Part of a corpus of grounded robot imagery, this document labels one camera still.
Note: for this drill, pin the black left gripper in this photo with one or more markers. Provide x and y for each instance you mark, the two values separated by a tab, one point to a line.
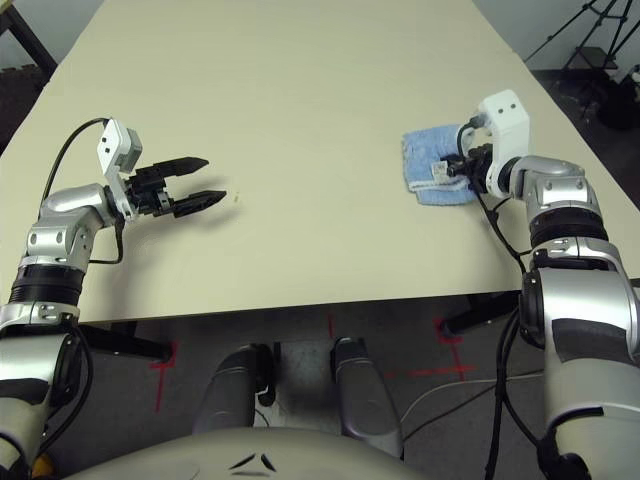
147	192

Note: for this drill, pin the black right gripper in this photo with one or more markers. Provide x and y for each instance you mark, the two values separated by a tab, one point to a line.
477	167

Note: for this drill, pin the blue rag with white trim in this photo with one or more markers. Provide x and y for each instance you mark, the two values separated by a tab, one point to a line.
425	150

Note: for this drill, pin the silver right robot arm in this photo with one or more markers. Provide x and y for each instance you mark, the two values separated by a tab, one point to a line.
560	185

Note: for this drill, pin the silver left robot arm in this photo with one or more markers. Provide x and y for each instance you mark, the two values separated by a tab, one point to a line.
65	210

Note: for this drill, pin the black table foot bar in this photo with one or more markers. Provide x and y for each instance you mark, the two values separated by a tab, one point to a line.
120	342
480	312

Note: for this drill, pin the black floor equipment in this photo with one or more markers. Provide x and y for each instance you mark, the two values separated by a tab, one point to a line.
620	107

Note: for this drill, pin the black tripod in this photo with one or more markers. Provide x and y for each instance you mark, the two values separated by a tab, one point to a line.
595	57

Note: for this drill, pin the black foam floor mat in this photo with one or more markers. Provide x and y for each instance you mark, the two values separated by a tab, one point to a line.
17	100

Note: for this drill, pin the grey robot left leg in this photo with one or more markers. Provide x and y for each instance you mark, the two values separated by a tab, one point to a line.
225	395

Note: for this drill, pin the grey round container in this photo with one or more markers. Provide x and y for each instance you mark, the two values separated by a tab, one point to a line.
360	395

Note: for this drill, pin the grey robot torso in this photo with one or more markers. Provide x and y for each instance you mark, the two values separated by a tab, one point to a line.
200	455

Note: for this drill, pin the small yellow floor object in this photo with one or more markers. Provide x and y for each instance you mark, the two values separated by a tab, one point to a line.
42	467

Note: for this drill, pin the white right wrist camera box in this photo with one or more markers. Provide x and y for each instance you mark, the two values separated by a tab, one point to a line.
507	120

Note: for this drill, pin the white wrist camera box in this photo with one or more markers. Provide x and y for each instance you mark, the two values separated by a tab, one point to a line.
507	120
115	145

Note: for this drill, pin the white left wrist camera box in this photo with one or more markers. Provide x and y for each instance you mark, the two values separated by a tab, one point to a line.
115	145

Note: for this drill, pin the side table with black frame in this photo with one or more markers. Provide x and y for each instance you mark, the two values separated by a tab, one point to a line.
36	37

